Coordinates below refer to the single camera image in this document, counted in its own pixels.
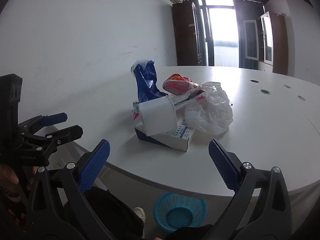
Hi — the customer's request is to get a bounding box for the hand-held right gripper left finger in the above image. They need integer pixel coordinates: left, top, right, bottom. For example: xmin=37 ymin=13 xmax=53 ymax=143
xmin=25 ymin=139 xmax=111 ymax=240

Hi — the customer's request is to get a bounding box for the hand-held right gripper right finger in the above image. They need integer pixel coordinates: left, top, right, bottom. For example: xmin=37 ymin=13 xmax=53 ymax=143
xmin=209 ymin=139 xmax=293 ymax=240

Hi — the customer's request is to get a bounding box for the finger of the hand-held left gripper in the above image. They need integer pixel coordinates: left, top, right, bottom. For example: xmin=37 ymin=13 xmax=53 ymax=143
xmin=17 ymin=112 xmax=68 ymax=137
xmin=20 ymin=124 xmax=84 ymax=157

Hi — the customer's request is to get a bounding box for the clear plastic bag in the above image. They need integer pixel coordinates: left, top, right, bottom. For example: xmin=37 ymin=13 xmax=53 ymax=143
xmin=184 ymin=87 xmax=233 ymax=136

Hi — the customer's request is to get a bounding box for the white cardboard box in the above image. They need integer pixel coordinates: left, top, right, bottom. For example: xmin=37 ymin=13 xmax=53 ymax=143
xmin=134 ymin=118 xmax=197 ymax=152

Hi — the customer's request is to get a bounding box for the blue plastic basket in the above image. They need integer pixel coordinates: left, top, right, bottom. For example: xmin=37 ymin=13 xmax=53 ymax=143
xmin=153 ymin=192 xmax=207 ymax=232

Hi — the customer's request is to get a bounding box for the small colourful wrapper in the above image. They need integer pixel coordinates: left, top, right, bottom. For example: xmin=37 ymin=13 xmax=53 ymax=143
xmin=132 ymin=101 xmax=141 ymax=120

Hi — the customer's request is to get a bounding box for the red orange snack packet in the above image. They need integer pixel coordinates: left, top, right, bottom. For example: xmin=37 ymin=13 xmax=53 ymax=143
xmin=162 ymin=73 xmax=199 ymax=96

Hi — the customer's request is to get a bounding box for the dark blue snack bag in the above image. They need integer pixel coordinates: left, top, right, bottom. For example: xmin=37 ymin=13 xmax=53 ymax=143
xmin=131 ymin=59 xmax=168 ymax=103

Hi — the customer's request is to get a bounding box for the person's left hand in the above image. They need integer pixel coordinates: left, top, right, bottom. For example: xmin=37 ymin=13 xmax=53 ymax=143
xmin=0 ymin=166 xmax=22 ymax=203

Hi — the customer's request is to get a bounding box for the white shoe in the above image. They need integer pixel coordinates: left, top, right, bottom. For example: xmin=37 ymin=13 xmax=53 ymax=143
xmin=133 ymin=207 xmax=146 ymax=238

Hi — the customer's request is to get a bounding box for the white wrapper with red print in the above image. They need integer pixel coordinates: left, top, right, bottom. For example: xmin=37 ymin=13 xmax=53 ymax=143
xmin=174 ymin=89 xmax=207 ymax=111

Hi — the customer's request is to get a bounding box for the white plastic container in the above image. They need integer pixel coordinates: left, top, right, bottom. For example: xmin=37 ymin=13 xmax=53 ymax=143
xmin=138 ymin=95 xmax=178 ymax=137

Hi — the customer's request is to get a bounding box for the clear plastic cup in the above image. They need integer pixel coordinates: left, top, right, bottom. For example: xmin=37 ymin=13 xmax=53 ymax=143
xmin=201 ymin=81 xmax=223 ymax=94

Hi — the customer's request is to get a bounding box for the brown cabinet with glass doors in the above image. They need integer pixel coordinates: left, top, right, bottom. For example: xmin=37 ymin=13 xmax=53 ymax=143
xmin=257 ymin=11 xmax=287 ymax=76

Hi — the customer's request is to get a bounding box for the glass balcony door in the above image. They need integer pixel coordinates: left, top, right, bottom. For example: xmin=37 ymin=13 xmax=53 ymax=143
xmin=200 ymin=0 xmax=240 ymax=67

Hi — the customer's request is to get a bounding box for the brown wooden cabinet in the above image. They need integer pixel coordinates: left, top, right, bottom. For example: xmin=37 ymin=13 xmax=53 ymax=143
xmin=171 ymin=0 xmax=203 ymax=67

